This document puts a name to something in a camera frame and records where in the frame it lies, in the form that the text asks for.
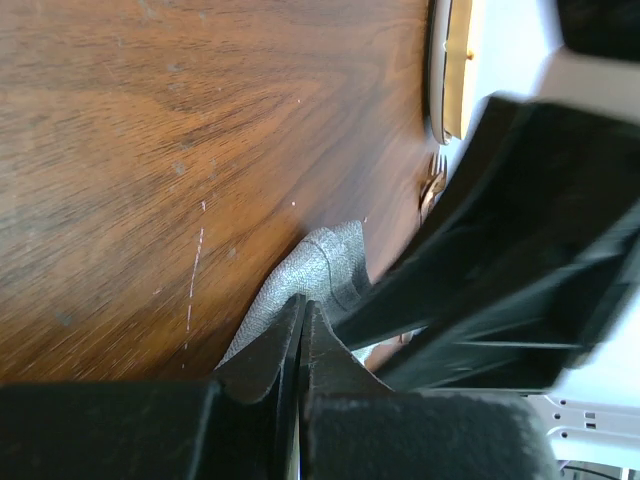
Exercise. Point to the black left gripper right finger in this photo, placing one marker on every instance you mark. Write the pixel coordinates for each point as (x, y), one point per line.
(353, 426)

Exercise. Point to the grey cloth napkin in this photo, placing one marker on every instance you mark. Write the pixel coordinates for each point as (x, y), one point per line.
(328, 266)

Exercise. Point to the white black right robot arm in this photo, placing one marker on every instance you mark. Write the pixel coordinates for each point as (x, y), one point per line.
(603, 38)

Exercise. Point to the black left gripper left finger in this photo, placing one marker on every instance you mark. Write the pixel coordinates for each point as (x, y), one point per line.
(237, 423)

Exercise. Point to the aluminium right frame rail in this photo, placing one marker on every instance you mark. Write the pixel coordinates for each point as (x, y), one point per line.
(590, 432)

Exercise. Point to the copper metal fork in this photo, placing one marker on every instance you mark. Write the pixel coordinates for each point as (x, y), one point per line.
(438, 165)

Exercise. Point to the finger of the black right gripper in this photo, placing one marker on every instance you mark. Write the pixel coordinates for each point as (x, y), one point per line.
(525, 262)

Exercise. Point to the copper metal spoon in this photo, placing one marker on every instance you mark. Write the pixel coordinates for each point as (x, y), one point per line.
(429, 191)

